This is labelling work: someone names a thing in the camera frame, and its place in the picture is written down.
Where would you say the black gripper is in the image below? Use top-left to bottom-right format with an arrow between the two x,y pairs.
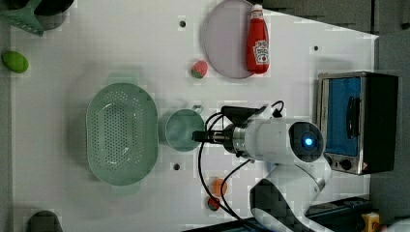
191,125 -> 235,152

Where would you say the green mug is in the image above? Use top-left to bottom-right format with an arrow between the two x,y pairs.
159,105 -> 205,152

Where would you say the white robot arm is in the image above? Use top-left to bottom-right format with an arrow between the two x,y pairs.
191,104 -> 334,232

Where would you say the orange toy fruit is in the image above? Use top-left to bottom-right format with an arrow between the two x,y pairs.
211,178 -> 227,197

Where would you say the small red toy fruit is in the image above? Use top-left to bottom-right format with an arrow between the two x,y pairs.
207,197 -> 220,212

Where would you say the red toy strawberry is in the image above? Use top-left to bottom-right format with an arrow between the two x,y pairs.
190,60 -> 208,78

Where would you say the red ketchup bottle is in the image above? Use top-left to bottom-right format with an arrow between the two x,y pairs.
246,4 -> 270,74

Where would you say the grey plate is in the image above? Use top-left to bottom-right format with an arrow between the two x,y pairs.
202,0 -> 252,78

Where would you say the green colander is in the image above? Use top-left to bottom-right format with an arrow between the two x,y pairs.
86,83 -> 159,186

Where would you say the black toaster oven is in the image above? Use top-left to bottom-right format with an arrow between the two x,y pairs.
316,72 -> 398,175

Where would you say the green toy lime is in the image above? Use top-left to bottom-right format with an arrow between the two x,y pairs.
1,51 -> 29,73

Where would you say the green plastic scoop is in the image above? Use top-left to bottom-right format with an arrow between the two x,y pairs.
1,0 -> 44,37

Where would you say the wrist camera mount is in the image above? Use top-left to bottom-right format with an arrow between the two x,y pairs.
220,105 -> 258,127

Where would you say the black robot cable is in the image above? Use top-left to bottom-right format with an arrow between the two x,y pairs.
196,100 -> 286,232

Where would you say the black cylinder post lower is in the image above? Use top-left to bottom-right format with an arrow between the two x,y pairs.
25,211 -> 63,232

